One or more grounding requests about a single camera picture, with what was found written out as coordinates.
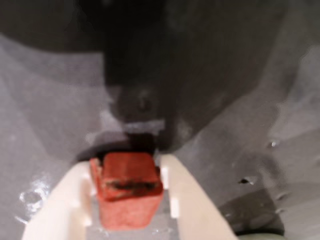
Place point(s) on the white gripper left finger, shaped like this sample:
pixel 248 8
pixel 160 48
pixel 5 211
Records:
pixel 65 200

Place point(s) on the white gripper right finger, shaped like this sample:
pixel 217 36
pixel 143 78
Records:
pixel 192 205

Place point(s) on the red cube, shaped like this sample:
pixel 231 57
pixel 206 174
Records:
pixel 130 172

